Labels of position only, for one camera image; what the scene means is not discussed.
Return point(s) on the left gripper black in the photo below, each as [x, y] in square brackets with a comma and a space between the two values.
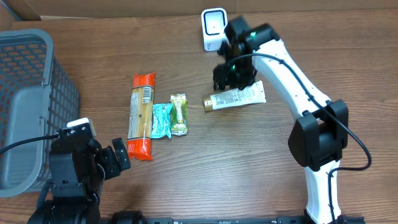
[104, 158]

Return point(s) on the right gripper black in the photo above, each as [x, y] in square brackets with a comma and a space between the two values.
[224, 81]

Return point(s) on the white Pantene tube gold cap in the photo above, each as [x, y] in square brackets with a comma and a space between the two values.
[253, 94]

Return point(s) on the spaghetti pack with red ends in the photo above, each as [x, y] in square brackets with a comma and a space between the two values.
[139, 137]

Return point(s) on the teal snack packet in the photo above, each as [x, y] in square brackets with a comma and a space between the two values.
[161, 126]

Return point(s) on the green yellow snack bar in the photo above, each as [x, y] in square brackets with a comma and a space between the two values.
[179, 114]

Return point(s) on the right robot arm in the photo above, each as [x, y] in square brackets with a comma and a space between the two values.
[318, 137]

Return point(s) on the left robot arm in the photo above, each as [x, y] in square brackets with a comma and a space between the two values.
[79, 166]

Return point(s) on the white barcode scanner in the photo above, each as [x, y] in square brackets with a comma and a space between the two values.
[213, 22]

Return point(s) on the grey plastic basket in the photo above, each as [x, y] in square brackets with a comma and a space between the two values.
[37, 99]

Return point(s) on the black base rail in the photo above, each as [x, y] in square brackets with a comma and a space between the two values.
[278, 220]

